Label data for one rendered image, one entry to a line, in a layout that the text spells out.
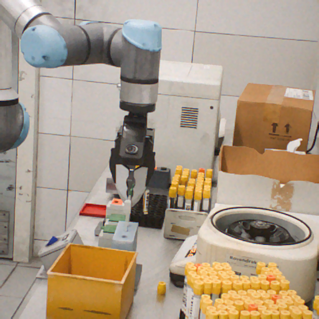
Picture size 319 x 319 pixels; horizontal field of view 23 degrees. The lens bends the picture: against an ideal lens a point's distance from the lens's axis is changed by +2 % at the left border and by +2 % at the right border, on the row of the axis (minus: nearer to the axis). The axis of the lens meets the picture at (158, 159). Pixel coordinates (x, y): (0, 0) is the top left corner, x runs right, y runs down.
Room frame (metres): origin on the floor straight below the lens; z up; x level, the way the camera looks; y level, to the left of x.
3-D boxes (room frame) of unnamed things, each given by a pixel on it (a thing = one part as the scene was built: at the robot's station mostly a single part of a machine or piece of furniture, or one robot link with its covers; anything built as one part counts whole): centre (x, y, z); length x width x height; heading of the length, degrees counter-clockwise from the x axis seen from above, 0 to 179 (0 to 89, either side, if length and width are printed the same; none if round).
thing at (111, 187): (1.96, 0.09, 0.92); 0.21 x 0.07 x 0.05; 175
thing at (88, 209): (1.77, 0.14, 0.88); 0.07 x 0.07 x 0.01; 85
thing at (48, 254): (1.42, 0.16, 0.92); 0.13 x 0.07 x 0.08; 85
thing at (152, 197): (1.78, 0.02, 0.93); 0.17 x 0.09 x 0.11; 175
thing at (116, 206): (1.65, 0.08, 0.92); 0.05 x 0.04 x 0.06; 84
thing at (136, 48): (1.47, 0.05, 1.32); 0.09 x 0.08 x 0.11; 52
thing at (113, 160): (1.46, 0.07, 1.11); 0.05 x 0.02 x 0.09; 87
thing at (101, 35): (1.52, 0.14, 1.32); 0.11 x 0.11 x 0.08; 52
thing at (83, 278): (1.27, 0.10, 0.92); 0.13 x 0.13 x 0.10; 82
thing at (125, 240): (1.42, 0.05, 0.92); 0.10 x 0.07 x 0.10; 177
